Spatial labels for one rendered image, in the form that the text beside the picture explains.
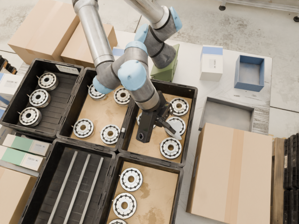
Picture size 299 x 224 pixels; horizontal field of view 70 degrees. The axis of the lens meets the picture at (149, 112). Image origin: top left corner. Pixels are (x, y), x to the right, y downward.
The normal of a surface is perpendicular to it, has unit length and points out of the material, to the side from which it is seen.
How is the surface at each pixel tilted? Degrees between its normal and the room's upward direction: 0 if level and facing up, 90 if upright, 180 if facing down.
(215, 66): 0
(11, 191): 0
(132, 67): 21
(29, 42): 0
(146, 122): 39
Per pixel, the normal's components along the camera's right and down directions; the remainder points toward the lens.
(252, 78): -0.04, -0.40
